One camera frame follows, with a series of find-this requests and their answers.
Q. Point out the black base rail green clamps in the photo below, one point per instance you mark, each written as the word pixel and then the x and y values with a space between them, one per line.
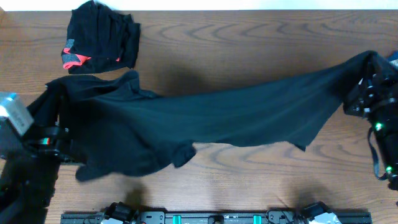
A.
pixel 316 213

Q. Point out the black shirt with white logo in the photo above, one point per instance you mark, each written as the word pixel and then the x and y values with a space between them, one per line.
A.
pixel 117 127

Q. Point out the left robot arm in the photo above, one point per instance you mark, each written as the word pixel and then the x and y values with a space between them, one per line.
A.
pixel 31 171

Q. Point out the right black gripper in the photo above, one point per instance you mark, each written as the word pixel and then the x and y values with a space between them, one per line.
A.
pixel 377 86

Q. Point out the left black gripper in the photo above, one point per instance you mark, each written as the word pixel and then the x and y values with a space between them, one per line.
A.
pixel 53 142

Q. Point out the folded black garment orange trim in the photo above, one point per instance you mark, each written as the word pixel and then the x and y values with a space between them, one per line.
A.
pixel 100 40

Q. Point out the blue shirt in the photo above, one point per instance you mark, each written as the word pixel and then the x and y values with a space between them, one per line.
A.
pixel 393 56

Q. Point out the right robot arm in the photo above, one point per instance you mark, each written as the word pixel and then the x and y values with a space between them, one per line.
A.
pixel 385 156

